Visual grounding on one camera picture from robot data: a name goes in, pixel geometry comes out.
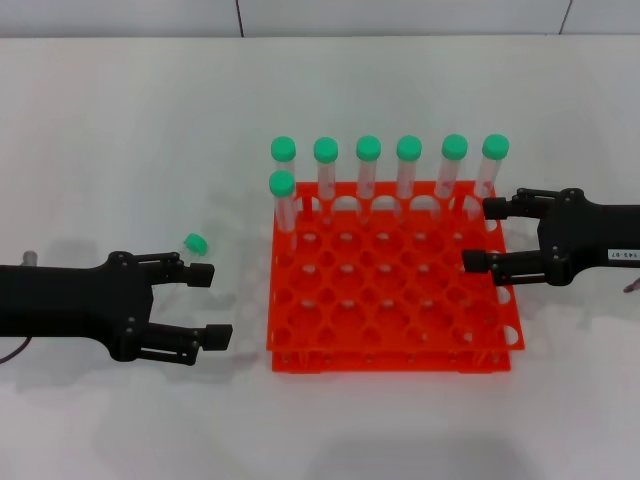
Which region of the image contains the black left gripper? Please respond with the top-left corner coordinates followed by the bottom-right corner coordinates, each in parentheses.
top-left (0, 251), bottom-right (234, 368)

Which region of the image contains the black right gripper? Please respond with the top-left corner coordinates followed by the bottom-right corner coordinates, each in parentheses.
top-left (461, 187), bottom-right (640, 288)

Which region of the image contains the clear test tube green cap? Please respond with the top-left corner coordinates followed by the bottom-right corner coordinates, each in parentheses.
top-left (313, 136), bottom-right (340, 226)
top-left (434, 133), bottom-right (469, 219)
top-left (355, 135), bottom-right (383, 224)
top-left (396, 135), bottom-right (423, 221)
top-left (270, 135), bottom-right (300, 201)
top-left (469, 133), bottom-right (511, 216)
top-left (159, 232), bottom-right (209, 306)
top-left (268, 170), bottom-right (299, 256)

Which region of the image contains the orange test tube rack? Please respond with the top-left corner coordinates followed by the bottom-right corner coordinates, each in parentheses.
top-left (264, 180), bottom-right (527, 375)

